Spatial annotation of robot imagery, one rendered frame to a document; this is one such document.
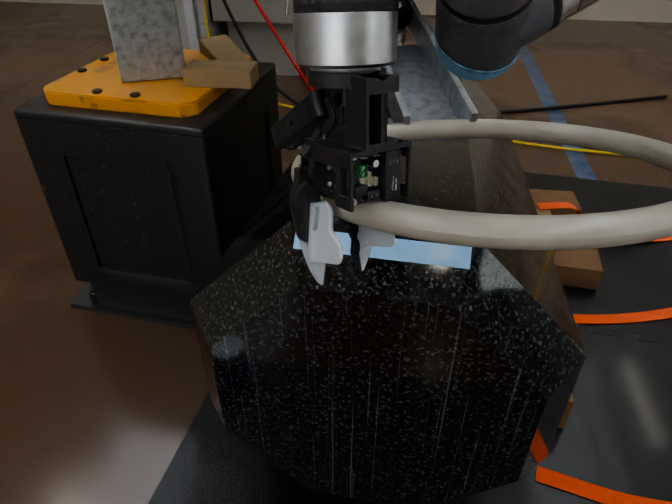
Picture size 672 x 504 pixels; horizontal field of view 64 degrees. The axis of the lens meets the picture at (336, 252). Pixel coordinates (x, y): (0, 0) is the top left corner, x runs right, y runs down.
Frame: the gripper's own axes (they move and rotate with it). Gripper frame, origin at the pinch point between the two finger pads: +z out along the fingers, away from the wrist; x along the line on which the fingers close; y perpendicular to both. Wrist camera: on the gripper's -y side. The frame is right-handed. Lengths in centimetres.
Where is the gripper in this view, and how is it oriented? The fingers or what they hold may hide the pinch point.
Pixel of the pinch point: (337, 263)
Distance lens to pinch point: 57.6
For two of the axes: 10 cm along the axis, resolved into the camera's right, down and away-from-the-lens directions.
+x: 8.1, -2.6, 5.3
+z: 0.2, 9.1, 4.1
